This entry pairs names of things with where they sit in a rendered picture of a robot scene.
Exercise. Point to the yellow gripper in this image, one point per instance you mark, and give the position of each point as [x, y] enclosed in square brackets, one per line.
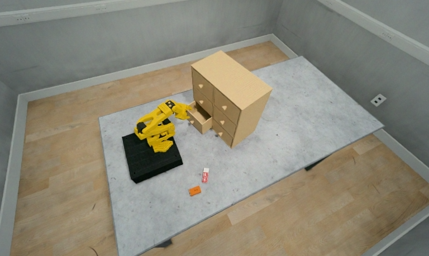
[183, 113]

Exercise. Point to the red and white eraser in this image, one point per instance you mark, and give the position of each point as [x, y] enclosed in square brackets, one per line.
[205, 175]

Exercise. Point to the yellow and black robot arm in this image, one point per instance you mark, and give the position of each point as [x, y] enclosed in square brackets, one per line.
[155, 133]

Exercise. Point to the tan wooden chest of drawers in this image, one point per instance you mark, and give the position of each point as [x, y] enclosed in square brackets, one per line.
[245, 90]

